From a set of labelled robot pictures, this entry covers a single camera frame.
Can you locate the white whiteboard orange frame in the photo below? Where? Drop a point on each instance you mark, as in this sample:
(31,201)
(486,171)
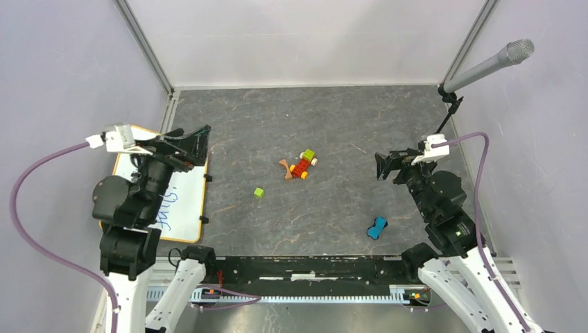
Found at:
(183,206)

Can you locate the blue whiteboard eraser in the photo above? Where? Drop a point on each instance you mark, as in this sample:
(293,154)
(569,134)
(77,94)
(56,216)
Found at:
(375,230)

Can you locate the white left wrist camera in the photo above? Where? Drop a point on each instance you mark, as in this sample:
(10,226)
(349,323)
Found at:
(117,138)

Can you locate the grey slotted cable duct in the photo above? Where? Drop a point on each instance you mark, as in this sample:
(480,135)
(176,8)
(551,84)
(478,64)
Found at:
(395,296)

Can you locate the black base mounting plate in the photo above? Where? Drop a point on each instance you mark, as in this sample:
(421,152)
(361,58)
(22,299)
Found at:
(343,275)

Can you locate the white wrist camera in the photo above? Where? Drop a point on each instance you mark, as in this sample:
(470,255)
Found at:
(433,148)
(117,138)

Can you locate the brown wooden bone piece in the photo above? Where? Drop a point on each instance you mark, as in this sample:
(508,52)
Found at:
(286,165)

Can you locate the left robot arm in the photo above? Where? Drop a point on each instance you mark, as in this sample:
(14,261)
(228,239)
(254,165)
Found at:
(128,208)

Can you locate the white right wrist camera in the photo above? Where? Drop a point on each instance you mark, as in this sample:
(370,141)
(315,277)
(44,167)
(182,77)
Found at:
(433,148)

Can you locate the red lego toy car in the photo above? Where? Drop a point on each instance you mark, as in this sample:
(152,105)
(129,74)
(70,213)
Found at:
(307,158)

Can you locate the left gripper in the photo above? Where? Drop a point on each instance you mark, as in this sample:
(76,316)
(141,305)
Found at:
(194,146)

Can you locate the small green cube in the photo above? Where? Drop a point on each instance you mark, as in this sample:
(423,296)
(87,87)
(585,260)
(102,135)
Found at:
(259,192)

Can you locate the black microphone tripod stand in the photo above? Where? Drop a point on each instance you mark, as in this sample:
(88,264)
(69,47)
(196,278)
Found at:
(454,101)

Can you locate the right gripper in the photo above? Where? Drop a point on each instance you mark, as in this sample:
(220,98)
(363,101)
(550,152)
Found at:
(402,161)

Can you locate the grey microphone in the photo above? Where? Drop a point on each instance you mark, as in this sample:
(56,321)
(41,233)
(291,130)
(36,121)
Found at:
(513,53)

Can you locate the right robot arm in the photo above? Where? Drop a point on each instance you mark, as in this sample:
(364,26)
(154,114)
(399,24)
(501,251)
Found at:
(457,265)

